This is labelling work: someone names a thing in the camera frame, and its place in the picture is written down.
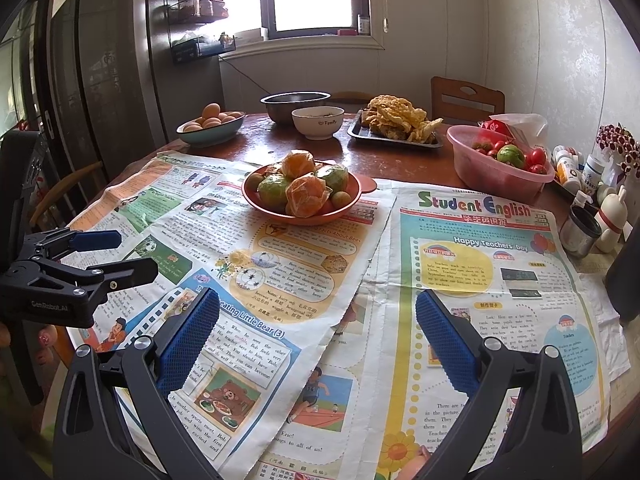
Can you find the plastic-wrapped orange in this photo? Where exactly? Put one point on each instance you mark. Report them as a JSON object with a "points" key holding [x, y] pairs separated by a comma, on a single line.
{"points": [[306, 195], [298, 164]]}

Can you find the white plastic bag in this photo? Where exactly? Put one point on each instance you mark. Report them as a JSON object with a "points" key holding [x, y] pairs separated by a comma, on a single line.
{"points": [[527, 125]]}

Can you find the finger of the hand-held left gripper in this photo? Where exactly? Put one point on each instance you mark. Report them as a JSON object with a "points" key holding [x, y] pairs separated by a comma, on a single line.
{"points": [[95, 241], [132, 269]]}

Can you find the dark grey refrigerator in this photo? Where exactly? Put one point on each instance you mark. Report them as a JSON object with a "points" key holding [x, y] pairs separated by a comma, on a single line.
{"points": [[115, 60]]}

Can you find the pile of fried food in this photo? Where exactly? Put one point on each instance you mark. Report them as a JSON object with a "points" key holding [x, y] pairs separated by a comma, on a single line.
{"points": [[395, 115]]}

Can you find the curved wooden chair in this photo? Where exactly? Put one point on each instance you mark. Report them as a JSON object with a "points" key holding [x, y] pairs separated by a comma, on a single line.
{"points": [[65, 190], [350, 96]]}

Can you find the red white flower ornament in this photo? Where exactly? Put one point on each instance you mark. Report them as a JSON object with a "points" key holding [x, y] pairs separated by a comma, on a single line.
{"points": [[617, 145]]}

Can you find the stainless steel bowl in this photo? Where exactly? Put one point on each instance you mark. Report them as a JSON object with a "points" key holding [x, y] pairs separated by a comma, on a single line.
{"points": [[285, 110]]}

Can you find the red bag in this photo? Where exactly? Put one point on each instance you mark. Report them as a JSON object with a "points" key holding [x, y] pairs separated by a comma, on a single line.
{"points": [[492, 127]]}

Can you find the dark cabinet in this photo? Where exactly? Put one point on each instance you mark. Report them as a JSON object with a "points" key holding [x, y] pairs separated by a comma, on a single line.
{"points": [[25, 60]]}

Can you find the steel cup with lid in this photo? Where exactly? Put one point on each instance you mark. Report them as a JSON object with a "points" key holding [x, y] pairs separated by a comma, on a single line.
{"points": [[580, 232]]}

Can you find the teal egg bowl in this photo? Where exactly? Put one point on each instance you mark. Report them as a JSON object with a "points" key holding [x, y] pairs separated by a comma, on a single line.
{"points": [[210, 134]]}

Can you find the white bottle blue label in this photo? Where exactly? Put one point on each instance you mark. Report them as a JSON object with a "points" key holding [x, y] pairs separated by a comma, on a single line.
{"points": [[592, 170]]}

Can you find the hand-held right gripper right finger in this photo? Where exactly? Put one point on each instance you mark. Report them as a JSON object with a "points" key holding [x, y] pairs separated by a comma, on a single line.
{"points": [[447, 342]]}

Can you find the small white bottle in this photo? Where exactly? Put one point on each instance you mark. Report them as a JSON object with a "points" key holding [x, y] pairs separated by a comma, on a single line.
{"points": [[562, 152]]}

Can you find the white rabbit figurine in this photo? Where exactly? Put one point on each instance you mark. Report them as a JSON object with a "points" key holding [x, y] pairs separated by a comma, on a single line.
{"points": [[612, 217]]}

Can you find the colourful newspaper with bear cartoon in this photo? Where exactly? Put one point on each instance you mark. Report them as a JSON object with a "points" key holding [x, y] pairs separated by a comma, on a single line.
{"points": [[175, 220]]}

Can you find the pile of cherry tomatoes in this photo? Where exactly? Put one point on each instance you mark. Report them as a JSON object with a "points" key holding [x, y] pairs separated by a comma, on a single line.
{"points": [[535, 157]]}

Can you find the pile of brown eggs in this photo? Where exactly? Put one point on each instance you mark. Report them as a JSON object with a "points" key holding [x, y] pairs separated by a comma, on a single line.
{"points": [[211, 112]]}

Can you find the wooden chair with straight back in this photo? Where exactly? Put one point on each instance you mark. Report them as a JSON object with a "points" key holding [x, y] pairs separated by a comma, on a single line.
{"points": [[467, 97]]}

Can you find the white bottle orange label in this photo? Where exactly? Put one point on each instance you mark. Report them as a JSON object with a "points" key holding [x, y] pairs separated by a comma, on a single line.
{"points": [[566, 170]]}

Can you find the person's left hand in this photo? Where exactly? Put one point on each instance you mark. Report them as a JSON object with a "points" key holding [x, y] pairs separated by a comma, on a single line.
{"points": [[47, 336]]}

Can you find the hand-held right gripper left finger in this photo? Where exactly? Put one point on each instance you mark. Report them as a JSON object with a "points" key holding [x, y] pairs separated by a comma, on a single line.
{"points": [[187, 342]]}

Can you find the green fruit in basin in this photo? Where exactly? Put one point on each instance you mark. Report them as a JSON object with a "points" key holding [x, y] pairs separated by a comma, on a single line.
{"points": [[510, 155]]}

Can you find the white paper sheet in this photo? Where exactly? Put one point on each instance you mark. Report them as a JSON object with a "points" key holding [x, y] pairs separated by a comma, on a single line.
{"points": [[607, 325]]}

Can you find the small yellow-green fruit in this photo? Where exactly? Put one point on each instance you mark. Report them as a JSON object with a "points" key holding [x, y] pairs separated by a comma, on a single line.
{"points": [[341, 199], [254, 180]]}

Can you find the white ceramic bowl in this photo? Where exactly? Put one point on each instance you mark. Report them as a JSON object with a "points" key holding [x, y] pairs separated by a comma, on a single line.
{"points": [[317, 125]]}

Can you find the dark metal tray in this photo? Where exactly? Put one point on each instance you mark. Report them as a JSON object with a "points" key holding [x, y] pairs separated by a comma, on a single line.
{"points": [[365, 135]]}

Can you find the pink plastic basin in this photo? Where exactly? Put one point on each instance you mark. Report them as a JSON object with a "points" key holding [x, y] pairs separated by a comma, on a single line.
{"points": [[480, 170]]}

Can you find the plastic-wrapped green fruit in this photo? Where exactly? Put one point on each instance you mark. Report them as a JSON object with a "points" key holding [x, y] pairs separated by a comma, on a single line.
{"points": [[334, 177], [272, 192]]}

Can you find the wall rack with items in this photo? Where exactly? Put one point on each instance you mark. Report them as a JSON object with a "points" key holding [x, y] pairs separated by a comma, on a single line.
{"points": [[200, 10]]}

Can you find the colourful newspaper with yellow border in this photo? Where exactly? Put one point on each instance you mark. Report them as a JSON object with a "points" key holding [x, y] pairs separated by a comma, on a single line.
{"points": [[500, 280]]}

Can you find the orange plastic plate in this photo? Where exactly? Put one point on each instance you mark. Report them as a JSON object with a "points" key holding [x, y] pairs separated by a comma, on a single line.
{"points": [[260, 205]]}

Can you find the small box on windowsill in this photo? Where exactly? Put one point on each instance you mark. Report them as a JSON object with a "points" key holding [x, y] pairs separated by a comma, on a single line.
{"points": [[364, 25]]}

